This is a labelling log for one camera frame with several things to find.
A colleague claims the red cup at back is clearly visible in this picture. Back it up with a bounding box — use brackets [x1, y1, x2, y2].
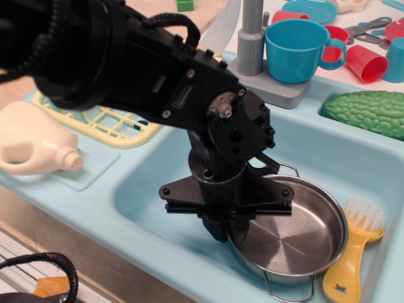
[272, 11, 310, 23]

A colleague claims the black cable loop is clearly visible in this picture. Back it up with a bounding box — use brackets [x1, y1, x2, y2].
[0, 252, 79, 303]

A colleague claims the yellow dish brush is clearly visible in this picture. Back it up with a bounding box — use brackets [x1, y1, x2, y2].
[323, 198, 385, 302]

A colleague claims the red item at right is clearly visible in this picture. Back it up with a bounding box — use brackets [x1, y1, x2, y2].
[384, 18, 404, 41]

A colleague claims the cream toy item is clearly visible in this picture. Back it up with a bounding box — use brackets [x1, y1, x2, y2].
[333, 0, 368, 13]

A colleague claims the pale yellow drying rack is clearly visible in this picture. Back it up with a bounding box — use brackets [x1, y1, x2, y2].
[32, 92, 162, 149]

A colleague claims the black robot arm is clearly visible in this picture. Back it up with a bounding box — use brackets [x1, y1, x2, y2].
[1, 1, 294, 242]

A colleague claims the red plastic cup lying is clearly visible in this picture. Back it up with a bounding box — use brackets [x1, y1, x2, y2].
[345, 45, 389, 84]

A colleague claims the orange tape piece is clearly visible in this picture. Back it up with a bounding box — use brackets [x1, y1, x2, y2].
[33, 276, 69, 298]

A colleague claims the white plastic toy knife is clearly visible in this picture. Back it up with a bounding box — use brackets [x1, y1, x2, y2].
[198, 0, 241, 56]

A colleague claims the blue plastic plate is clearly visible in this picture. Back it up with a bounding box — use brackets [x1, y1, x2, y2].
[282, 0, 338, 25]

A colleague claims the stainless steel pot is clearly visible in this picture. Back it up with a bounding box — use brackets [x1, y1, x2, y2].
[229, 163, 348, 302]

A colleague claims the grey toy faucet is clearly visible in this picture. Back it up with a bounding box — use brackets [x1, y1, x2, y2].
[228, 0, 311, 109]

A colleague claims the red cup behind blue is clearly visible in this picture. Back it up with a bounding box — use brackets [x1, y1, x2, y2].
[322, 25, 350, 62]

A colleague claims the grey toy utensil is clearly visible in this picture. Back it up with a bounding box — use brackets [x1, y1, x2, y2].
[345, 17, 393, 50]

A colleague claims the blue cup at right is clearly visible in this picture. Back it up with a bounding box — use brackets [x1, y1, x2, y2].
[383, 37, 404, 83]

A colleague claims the cream plastic jug bottle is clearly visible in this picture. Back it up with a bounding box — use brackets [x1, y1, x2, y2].
[1, 101, 83, 175]

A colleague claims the green bumpy toy gourd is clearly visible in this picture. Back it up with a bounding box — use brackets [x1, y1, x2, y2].
[322, 91, 403, 141]

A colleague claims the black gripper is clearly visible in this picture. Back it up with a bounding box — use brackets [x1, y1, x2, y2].
[159, 170, 294, 244]

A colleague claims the green toy block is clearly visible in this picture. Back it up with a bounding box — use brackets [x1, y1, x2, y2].
[176, 0, 194, 13]

